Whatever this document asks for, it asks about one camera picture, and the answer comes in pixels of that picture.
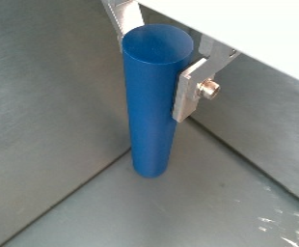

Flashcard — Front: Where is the blue cylinder peg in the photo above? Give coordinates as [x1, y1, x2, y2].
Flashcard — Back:
[122, 24, 193, 178]

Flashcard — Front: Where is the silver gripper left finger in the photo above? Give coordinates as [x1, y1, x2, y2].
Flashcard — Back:
[99, 0, 144, 43]

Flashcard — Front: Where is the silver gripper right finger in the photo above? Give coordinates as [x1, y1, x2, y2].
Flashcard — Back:
[172, 35, 240, 123]

